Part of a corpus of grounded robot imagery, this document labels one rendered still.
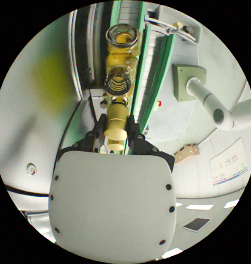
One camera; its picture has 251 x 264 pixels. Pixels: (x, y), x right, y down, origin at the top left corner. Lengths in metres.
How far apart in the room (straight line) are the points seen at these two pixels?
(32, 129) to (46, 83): 0.08
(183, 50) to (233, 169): 3.62
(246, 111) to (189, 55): 0.41
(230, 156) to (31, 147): 3.84
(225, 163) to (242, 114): 3.50
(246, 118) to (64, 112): 0.52
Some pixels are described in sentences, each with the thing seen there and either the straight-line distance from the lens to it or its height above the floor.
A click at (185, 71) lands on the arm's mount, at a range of 0.52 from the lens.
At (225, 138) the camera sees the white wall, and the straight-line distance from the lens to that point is 3.79.
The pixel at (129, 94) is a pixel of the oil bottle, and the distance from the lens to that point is 0.16.
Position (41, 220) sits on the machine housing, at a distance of 0.21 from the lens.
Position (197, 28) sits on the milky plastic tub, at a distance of 0.60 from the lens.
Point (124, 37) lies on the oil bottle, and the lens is 0.16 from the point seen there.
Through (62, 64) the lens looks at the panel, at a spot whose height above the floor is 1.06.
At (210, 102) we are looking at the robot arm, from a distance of 0.42.
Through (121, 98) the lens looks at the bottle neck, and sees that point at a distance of 0.15.
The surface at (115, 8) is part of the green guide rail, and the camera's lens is 0.31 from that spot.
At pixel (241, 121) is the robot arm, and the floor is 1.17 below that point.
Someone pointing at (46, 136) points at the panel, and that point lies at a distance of 0.17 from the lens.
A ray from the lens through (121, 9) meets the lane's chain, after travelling 0.41.
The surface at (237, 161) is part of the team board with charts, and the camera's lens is 3.69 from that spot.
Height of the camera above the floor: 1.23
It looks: 34 degrees down
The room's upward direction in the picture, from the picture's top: 179 degrees counter-clockwise
